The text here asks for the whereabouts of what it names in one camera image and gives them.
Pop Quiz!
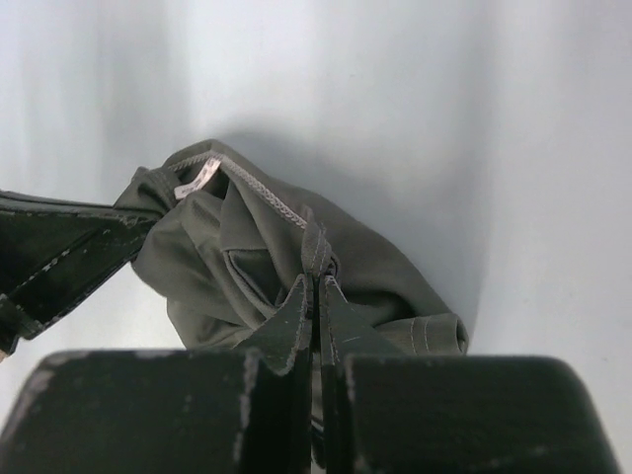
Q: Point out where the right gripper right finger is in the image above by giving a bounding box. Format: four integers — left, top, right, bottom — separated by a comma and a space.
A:
316, 277, 619, 473

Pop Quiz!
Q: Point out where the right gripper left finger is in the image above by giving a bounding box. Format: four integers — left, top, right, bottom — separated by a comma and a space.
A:
1, 276, 312, 473

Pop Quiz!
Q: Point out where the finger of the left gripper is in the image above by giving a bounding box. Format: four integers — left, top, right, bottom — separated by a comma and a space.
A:
1, 191, 161, 232
1, 219, 153, 341

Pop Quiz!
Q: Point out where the grey t shirt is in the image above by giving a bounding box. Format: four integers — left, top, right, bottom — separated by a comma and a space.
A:
117, 139, 468, 356

